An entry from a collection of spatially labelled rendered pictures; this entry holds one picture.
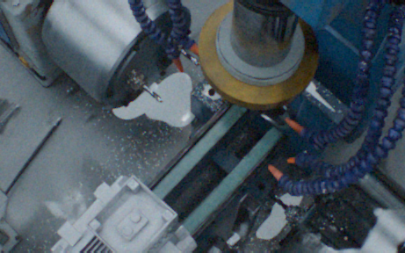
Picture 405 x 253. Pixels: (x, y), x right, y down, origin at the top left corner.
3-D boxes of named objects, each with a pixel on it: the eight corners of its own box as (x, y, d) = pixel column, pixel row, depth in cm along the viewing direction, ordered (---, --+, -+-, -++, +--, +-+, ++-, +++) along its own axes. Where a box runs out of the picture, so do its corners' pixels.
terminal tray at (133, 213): (135, 184, 121) (131, 173, 114) (180, 224, 118) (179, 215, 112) (90, 231, 118) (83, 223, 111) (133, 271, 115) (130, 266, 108)
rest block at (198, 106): (207, 92, 156) (208, 70, 145) (231, 112, 154) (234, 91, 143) (189, 111, 154) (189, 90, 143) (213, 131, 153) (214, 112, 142)
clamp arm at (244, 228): (239, 222, 126) (250, 189, 102) (251, 232, 126) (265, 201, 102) (227, 235, 126) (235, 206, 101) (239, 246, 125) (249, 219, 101)
